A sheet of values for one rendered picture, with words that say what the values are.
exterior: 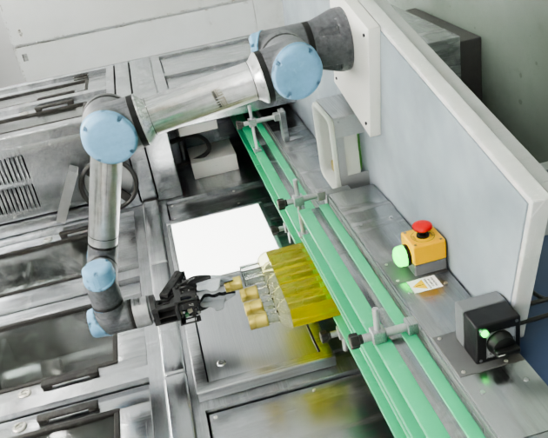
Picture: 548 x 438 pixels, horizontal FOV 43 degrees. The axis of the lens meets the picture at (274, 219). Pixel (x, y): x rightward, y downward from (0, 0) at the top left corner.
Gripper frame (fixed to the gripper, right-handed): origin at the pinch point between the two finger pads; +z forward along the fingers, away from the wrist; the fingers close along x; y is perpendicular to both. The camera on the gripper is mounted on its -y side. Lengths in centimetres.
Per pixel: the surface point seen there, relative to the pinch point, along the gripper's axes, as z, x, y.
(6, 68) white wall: -115, -29, -413
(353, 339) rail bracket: 18, 17, 52
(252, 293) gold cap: 5.1, 0.9, 7.3
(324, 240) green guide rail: 23.8, 13.7, 12.1
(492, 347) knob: 37, 21, 68
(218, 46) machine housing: 24, 20, -159
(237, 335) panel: -0.6, -12.9, 4.0
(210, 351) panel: -8.2, -12.9, 7.9
